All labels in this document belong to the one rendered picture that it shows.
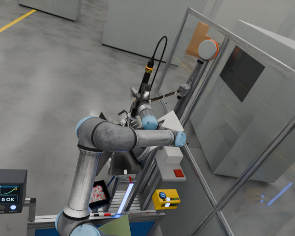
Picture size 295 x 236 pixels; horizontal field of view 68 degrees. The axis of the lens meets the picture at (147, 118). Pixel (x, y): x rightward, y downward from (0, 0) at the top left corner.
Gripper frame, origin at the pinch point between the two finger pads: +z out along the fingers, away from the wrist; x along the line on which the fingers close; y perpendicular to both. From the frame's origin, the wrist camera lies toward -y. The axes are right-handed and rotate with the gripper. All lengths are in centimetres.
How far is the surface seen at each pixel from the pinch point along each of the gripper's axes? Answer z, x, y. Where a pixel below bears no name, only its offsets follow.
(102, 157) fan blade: -2, -10, 61
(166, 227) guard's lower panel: -19, 73, 144
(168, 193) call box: -37, 32, 57
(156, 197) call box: -39, 23, 59
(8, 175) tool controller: -38, -62, 40
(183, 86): 32, 49, 8
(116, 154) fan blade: -13.3, -4.1, 46.7
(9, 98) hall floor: 204, -120, 165
